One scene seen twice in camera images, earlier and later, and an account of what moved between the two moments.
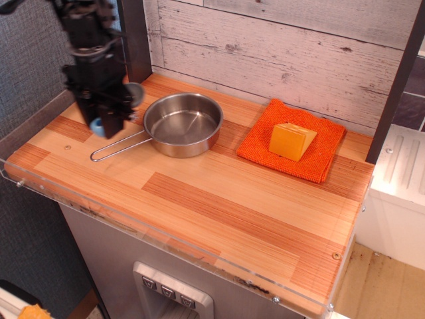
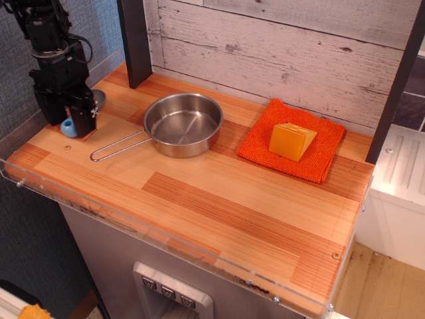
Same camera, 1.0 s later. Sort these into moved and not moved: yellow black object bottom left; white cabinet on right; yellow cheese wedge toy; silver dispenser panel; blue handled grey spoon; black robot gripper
Moved: black robot gripper; blue handled grey spoon
Not moved: silver dispenser panel; white cabinet on right; yellow cheese wedge toy; yellow black object bottom left
